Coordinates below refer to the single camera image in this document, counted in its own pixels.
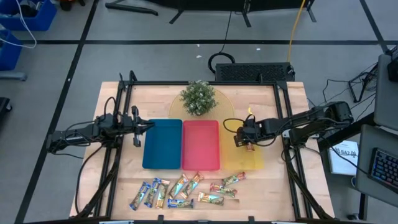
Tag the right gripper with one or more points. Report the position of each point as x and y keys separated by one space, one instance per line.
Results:
x=244 y=133

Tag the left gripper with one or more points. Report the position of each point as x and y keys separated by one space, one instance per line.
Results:
x=127 y=125

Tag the snack bars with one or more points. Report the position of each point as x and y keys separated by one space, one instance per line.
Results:
x=223 y=190

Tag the blue wrapper granola bar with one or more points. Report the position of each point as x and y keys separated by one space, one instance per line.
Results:
x=152 y=192
x=140 y=195
x=180 y=203

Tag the orange wrapper granola bar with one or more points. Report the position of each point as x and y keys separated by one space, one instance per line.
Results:
x=178 y=186
x=211 y=198
x=162 y=193
x=191 y=185

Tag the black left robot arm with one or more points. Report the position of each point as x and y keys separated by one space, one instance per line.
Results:
x=77 y=133

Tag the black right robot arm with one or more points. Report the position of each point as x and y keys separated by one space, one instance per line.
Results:
x=311 y=119

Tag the yellow gripper tag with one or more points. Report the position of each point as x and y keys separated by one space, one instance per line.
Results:
x=249 y=110

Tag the yellow plastic tray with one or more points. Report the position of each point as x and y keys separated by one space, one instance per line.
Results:
x=239 y=158

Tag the blue plastic tray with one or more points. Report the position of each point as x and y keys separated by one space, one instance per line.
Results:
x=161 y=146

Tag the round yellow woven placemat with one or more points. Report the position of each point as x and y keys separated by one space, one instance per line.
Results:
x=224 y=107

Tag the red plastic tray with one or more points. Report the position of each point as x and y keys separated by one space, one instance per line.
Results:
x=200 y=146

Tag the small green potted plant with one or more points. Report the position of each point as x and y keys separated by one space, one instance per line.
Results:
x=198 y=98

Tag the black perforated computer case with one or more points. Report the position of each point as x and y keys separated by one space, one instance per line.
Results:
x=252 y=72

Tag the white paper manual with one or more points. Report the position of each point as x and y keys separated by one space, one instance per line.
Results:
x=342 y=161

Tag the black metal floor bar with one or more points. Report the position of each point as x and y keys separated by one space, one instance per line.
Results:
x=130 y=8

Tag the black desk crossbar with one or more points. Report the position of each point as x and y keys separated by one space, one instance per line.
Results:
x=363 y=120

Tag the grey desk with keyboard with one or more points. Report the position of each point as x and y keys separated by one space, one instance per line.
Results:
x=370 y=137

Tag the grey stand foot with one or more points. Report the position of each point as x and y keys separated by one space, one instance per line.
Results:
x=12 y=76

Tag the black chair base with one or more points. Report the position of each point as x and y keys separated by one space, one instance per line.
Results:
x=3 y=107

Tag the grey desk top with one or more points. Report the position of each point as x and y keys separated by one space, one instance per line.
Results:
x=385 y=102

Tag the black backlit keyboard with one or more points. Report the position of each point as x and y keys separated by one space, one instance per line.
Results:
x=385 y=168

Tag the blue storage bin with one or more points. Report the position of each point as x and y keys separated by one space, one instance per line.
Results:
x=9 y=53
x=43 y=18

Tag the black metal table frame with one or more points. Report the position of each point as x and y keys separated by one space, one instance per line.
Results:
x=155 y=83

